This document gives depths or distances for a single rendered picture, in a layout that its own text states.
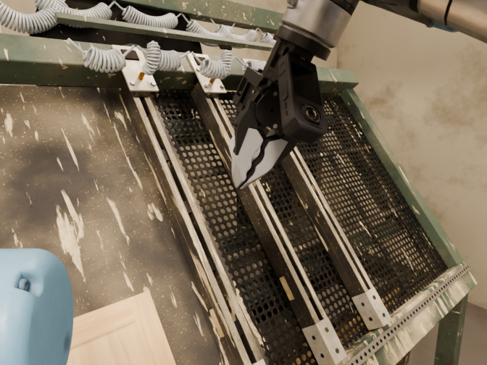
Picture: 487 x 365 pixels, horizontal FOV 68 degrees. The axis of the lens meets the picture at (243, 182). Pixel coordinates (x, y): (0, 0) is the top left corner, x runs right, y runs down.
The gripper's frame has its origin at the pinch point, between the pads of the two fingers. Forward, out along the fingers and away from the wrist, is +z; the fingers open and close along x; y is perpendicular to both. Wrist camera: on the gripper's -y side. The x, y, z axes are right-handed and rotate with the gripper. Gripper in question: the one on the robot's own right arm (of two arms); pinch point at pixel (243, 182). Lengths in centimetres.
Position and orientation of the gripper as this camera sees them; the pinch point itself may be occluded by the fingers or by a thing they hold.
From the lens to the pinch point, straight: 50.0
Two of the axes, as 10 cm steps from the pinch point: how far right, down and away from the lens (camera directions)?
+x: -8.5, -2.3, -4.7
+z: -4.2, 8.4, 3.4
